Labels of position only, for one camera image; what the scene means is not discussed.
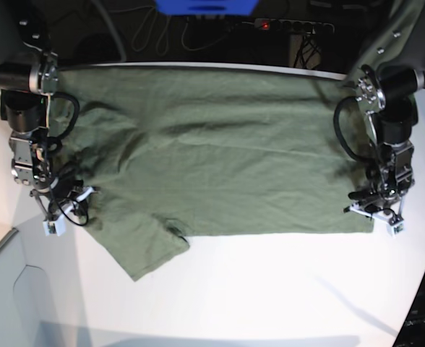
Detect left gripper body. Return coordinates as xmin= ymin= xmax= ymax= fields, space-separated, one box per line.
xmin=343 ymin=189 xmax=405 ymax=226

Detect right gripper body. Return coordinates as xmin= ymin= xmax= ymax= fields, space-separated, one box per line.
xmin=30 ymin=187 xmax=99 ymax=228

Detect olive green t-shirt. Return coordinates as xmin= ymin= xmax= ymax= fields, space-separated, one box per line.
xmin=56 ymin=67 xmax=373 ymax=280

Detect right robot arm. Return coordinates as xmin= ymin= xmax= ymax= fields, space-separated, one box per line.
xmin=0 ymin=1 xmax=96 ymax=236

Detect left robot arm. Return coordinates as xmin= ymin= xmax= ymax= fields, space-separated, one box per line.
xmin=333 ymin=1 xmax=425 ymax=236

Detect black power strip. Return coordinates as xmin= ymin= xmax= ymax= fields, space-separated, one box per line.
xmin=244 ymin=18 xmax=335 ymax=35

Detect blue box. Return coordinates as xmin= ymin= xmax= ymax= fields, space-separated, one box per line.
xmin=155 ymin=0 xmax=259 ymax=16

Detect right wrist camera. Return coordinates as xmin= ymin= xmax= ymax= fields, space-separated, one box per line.
xmin=43 ymin=216 xmax=66 ymax=236

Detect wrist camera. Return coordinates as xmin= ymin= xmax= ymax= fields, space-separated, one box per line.
xmin=43 ymin=216 xmax=66 ymax=236
xmin=387 ymin=218 xmax=405 ymax=237

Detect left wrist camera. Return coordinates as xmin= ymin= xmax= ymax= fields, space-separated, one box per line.
xmin=387 ymin=218 xmax=405 ymax=237

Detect tangled background cables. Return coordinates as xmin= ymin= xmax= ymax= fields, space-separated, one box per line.
xmin=129 ymin=14 xmax=217 ymax=51

